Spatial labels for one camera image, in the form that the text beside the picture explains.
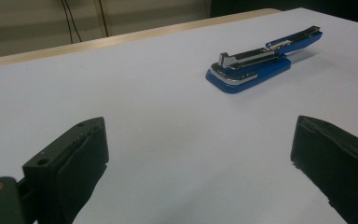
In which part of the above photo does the blue stapler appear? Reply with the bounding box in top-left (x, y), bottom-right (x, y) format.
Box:
top-left (205, 25), bottom-right (324, 95)

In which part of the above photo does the white table cover sheet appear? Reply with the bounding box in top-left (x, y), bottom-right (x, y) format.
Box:
top-left (0, 7), bottom-right (358, 224)

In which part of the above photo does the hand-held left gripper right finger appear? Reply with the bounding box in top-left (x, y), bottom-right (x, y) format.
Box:
top-left (290, 115), bottom-right (358, 224)

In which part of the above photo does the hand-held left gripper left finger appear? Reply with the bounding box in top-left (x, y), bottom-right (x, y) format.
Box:
top-left (22, 117), bottom-right (110, 224)

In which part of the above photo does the black hanging cable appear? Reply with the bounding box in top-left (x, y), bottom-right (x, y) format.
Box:
top-left (60, 0), bottom-right (76, 45)
top-left (64, 0), bottom-right (84, 43)

